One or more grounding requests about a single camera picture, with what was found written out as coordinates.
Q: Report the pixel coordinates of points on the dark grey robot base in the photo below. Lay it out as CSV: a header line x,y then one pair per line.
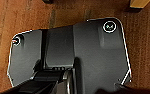
x,y
91,50

